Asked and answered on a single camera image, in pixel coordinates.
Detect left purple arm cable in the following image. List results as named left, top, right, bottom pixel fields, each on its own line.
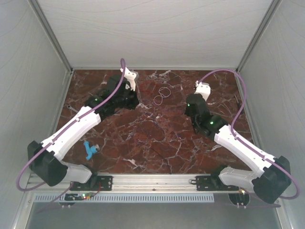
left=16, top=58, right=127, bottom=214

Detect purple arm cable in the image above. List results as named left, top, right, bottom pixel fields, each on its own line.
left=199, top=69, right=300, bottom=208
left=16, top=58, right=127, bottom=214

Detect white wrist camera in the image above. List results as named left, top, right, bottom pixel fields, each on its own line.
left=194, top=81, right=211, bottom=101
left=120, top=67, right=139, bottom=92

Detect blue plastic clamp tool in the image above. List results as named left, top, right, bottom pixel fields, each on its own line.
left=83, top=141, right=100, bottom=160

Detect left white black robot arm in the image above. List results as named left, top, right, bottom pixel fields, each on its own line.
left=27, top=72, right=139, bottom=190

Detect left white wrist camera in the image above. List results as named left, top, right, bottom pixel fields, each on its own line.
left=120, top=67, right=139, bottom=92

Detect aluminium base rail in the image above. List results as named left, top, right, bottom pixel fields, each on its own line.
left=26, top=173, right=240, bottom=193

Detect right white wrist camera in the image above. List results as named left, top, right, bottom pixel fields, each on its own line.
left=194, top=81, right=211, bottom=101

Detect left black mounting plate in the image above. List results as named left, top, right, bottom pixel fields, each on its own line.
left=70, top=175, right=113, bottom=191

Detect red wire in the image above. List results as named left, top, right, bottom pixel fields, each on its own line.
left=139, top=81, right=159, bottom=95

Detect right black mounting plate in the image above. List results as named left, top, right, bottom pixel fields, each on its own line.
left=190, top=175, right=239, bottom=191

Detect grey slotted cable duct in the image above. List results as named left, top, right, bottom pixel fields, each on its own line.
left=34, top=193, right=215, bottom=203

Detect silver ratchet wrench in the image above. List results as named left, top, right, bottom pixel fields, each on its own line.
left=67, top=105, right=78, bottom=113

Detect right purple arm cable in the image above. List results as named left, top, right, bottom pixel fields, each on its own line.
left=199, top=69, right=300, bottom=208

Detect black mounting plate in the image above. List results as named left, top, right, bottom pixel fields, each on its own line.
left=70, top=175, right=113, bottom=191
left=190, top=175, right=239, bottom=191

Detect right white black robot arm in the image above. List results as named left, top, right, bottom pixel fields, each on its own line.
left=185, top=94, right=292, bottom=204

